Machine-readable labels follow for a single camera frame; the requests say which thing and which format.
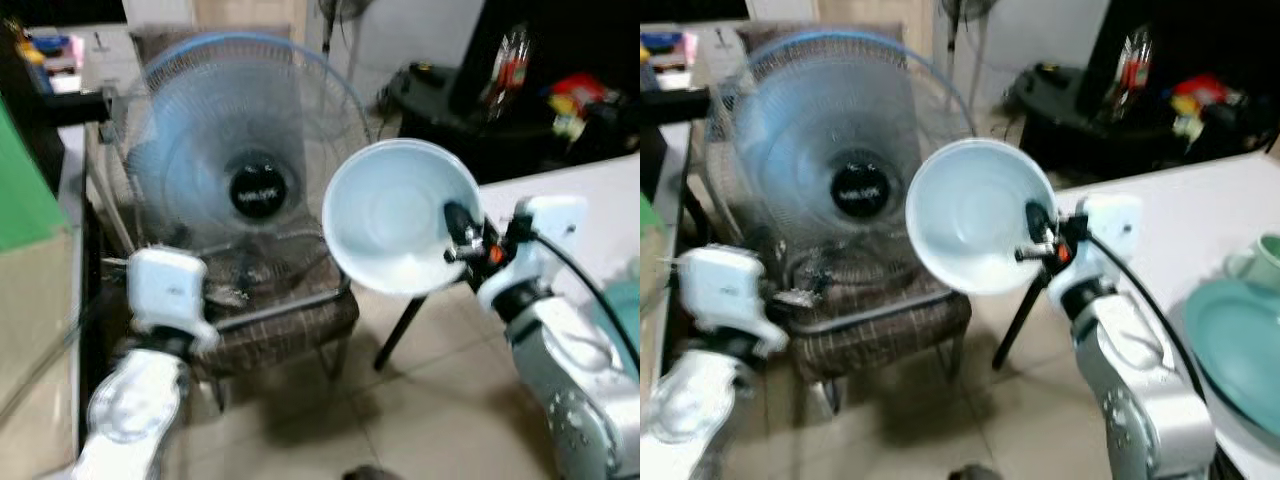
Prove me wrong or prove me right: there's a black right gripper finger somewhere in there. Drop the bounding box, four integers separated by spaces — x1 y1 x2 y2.
444 201 480 252
1025 199 1054 247

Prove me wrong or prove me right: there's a white bowl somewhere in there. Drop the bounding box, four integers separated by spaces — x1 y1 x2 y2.
322 138 485 297
905 138 1058 297

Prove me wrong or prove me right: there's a black low cabinet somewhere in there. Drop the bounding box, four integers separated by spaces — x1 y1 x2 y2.
385 62 641 186
1005 62 1280 188

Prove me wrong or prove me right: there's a black table leg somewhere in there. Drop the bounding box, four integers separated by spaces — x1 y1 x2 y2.
375 295 427 372
993 275 1047 372

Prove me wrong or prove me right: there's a teal plate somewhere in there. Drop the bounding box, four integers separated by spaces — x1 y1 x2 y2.
598 280 641 373
1185 278 1280 438

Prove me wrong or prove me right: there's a clear red snack bag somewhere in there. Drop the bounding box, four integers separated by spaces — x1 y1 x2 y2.
485 28 532 121
1114 28 1157 121

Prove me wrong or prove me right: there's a red yellow snack bag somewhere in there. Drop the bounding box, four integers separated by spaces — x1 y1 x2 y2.
1172 72 1243 139
548 72 617 139

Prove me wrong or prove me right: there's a green cup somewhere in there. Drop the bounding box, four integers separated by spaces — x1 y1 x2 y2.
1225 234 1280 293

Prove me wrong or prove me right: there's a grey standing fan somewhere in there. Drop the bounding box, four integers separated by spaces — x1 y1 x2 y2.
318 0 373 63
940 0 997 83

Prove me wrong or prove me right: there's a black television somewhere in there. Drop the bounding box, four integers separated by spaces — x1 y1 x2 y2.
450 0 641 116
1078 0 1280 111

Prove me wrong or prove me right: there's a black shelf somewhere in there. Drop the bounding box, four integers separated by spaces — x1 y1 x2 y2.
0 30 113 193
640 86 712 128

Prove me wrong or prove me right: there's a blue electric fan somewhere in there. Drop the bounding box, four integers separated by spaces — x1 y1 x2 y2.
705 28 976 301
125 30 373 293

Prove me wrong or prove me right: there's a blue box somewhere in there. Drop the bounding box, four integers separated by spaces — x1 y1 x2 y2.
640 30 697 71
28 32 81 77

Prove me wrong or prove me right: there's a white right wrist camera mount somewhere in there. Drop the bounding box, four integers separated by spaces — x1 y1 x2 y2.
478 195 589 313
1045 193 1144 313

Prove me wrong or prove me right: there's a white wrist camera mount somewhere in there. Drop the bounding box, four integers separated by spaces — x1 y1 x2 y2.
125 247 222 353
678 245 791 358
478 195 589 313
1045 193 1144 313

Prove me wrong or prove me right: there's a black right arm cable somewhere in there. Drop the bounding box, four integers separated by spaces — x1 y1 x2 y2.
1088 232 1216 403
530 233 641 373

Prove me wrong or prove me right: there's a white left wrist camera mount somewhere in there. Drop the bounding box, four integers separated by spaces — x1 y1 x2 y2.
678 245 791 358
125 247 222 353

